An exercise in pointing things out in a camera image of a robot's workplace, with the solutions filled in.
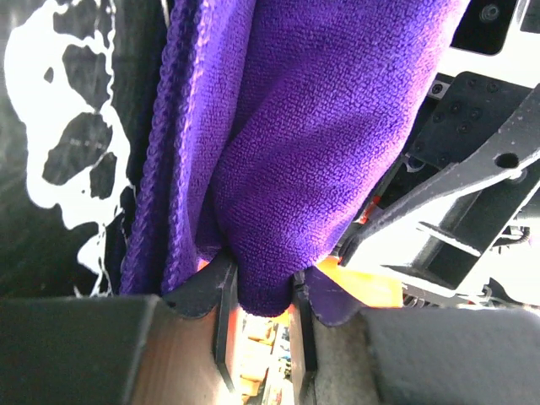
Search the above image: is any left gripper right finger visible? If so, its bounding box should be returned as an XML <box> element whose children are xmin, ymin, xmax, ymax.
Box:
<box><xmin>289</xmin><ymin>268</ymin><xmax>539</xmax><ymax>404</ymax></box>

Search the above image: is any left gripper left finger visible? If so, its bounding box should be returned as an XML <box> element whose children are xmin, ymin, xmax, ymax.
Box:
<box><xmin>1</xmin><ymin>251</ymin><xmax>239</xmax><ymax>404</ymax></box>

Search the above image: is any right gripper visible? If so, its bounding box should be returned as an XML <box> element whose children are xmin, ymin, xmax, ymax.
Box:
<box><xmin>340</xmin><ymin>1</ymin><xmax>539</xmax><ymax>306</ymax></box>

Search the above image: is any purple towel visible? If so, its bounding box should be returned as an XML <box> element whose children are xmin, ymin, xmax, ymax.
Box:
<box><xmin>120</xmin><ymin>1</ymin><xmax>467</xmax><ymax>316</ymax></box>

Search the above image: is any black marble pattern mat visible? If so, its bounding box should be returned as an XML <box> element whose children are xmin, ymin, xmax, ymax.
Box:
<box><xmin>1</xmin><ymin>1</ymin><xmax>172</xmax><ymax>298</ymax></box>

